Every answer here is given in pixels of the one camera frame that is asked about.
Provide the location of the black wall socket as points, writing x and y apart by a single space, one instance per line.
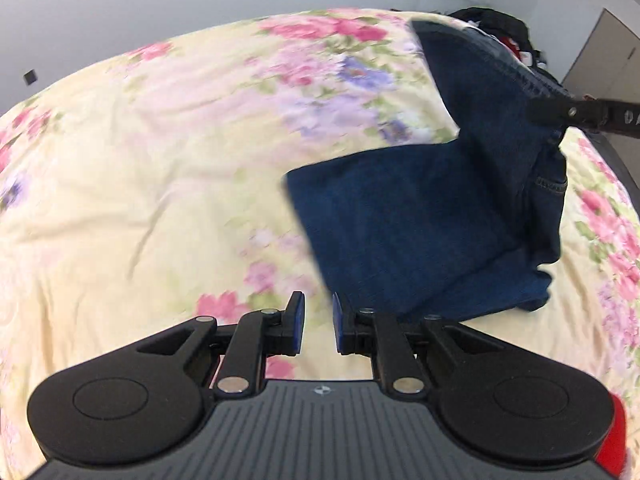
30 77

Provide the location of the blue denim jeans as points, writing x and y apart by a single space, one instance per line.
459 229

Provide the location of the floral yellow bed quilt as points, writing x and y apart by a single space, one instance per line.
144 204

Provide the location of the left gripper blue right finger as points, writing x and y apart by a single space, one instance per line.
391 346

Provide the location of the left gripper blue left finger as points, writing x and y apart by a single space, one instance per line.
245 347

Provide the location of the black clothes pile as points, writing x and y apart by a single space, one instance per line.
511 32

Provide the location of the beige wardrobe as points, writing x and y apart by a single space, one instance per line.
607 67

